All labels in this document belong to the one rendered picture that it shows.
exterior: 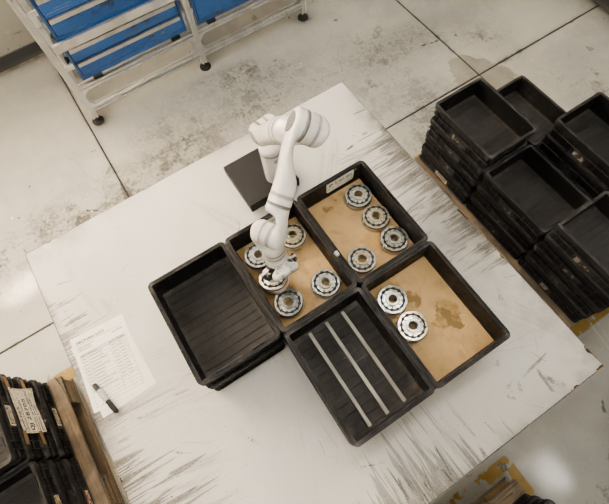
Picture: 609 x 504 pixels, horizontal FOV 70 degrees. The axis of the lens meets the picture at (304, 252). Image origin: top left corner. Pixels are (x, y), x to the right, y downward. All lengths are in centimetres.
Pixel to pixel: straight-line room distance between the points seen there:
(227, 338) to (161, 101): 213
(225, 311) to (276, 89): 197
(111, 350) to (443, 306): 122
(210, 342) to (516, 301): 113
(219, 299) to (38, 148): 216
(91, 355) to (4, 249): 146
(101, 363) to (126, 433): 27
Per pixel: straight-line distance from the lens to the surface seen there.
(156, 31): 315
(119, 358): 180
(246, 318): 155
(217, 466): 165
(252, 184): 185
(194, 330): 158
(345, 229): 164
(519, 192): 244
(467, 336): 158
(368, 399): 149
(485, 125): 247
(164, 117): 322
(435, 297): 159
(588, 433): 262
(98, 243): 200
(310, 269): 158
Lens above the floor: 231
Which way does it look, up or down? 67 degrees down
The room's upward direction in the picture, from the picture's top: 7 degrees counter-clockwise
